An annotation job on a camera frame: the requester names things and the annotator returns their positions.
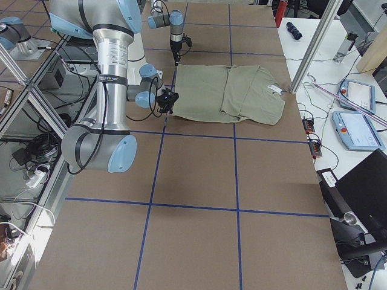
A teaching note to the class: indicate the clear water bottle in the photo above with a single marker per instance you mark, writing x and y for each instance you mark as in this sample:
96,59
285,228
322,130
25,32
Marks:
345,46

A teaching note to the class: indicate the far blue teach pendant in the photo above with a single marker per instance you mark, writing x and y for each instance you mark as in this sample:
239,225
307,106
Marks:
360,93

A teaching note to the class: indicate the aluminium frame post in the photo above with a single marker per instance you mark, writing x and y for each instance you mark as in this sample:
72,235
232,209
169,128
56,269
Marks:
318,36

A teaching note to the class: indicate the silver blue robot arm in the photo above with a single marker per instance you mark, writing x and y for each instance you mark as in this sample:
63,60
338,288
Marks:
102,139
159,17

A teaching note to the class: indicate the white power adapter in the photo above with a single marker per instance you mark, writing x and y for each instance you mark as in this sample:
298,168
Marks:
36,178

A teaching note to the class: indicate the blue teach pendant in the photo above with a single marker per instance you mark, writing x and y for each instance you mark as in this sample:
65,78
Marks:
360,93
356,131

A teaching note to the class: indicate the folded dark blue umbrella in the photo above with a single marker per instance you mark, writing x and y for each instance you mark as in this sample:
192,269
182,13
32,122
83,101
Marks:
297,35

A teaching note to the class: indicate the silver reacher grabber stick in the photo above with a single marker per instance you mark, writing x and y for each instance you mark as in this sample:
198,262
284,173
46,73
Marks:
350,103

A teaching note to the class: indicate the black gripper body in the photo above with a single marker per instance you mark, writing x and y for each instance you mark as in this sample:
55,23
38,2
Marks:
175,48
161,102

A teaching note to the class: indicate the olive green long-sleeve shirt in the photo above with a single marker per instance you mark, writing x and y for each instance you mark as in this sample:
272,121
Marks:
227,94

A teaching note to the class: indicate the white Miniso hang tag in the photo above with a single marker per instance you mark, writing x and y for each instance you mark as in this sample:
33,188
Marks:
275,88

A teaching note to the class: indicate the orange black electronics module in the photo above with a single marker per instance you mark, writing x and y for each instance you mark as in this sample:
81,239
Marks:
308,125

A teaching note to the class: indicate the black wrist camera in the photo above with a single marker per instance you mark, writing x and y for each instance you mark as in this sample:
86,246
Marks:
187,40

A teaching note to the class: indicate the red cylinder tube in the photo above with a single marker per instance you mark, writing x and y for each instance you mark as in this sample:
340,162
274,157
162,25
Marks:
282,5

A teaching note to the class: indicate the near blue teach pendant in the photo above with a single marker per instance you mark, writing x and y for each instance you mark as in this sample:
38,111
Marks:
356,131

